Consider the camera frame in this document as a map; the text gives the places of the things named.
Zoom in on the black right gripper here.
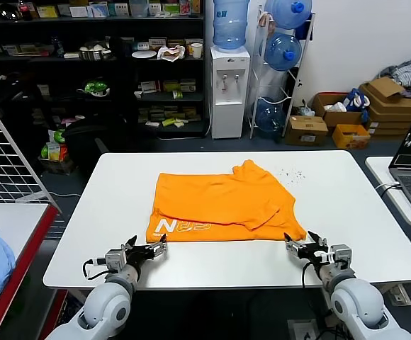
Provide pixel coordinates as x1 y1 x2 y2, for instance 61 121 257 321
283 230 329 266

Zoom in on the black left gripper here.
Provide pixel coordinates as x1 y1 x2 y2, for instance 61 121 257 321
120 234 169 266

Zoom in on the orange t-shirt with white print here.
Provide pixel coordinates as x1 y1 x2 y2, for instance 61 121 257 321
145 159 308 244

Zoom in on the pile of grey clothes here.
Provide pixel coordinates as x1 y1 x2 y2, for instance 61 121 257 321
378 58 411 100

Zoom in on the large white table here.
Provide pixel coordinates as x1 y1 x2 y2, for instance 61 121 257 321
43 150 411 291

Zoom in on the small white side table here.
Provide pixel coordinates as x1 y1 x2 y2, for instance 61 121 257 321
364 155 411 288

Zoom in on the closed brown cardboard box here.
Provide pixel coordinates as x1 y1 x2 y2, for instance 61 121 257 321
284 115 330 147

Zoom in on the yellow cardboard box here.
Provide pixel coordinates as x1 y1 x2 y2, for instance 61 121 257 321
332 123 371 149

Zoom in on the black office chair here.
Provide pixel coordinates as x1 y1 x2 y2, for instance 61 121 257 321
63 116 128 167

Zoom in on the white table with red edge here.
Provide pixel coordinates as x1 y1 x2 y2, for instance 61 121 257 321
0 202 62 340

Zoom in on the basket of snack packs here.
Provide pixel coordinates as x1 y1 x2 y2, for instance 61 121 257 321
38 127 77 175

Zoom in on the open brown cardboard box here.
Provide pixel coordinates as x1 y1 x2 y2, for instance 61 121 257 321
311 91 364 128

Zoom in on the small white plastic bag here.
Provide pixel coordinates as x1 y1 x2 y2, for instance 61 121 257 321
292 101 316 118

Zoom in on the blue and white bag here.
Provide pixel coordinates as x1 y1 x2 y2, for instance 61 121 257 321
343 87 371 111

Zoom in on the stack of flat cardboard boxes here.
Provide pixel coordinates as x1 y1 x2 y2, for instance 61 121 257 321
359 76 411 137

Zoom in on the white metal jug rack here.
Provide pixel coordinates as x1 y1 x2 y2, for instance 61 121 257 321
248 4 316 140

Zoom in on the bowl of green fruit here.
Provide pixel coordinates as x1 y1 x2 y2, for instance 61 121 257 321
77 79 111 97

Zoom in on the white water dispenser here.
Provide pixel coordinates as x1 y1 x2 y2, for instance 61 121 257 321
209 45 251 140

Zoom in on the black shelf unit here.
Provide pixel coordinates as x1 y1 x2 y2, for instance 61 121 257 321
0 0 206 139

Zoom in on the white plastic food bag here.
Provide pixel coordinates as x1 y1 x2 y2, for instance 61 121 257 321
157 45 186 63

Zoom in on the metal bowl with buns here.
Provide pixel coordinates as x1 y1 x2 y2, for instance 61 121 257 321
78 40 113 61

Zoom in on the upright blue water jug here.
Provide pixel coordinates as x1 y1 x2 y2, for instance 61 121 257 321
212 0 251 55

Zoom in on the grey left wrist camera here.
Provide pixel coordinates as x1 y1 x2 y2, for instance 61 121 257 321
105 249 127 273

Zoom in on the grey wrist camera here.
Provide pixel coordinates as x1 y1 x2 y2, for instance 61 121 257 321
105 249 127 273
327 243 352 265

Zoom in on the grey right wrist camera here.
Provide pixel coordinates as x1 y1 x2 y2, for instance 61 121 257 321
327 243 352 265

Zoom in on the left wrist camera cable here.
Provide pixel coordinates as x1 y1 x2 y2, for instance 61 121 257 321
82 258 109 281

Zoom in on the white laptop cable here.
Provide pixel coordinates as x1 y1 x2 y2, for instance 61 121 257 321
374 181 401 196

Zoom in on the white wire grid panel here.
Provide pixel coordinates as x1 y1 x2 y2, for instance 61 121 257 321
0 84 63 213

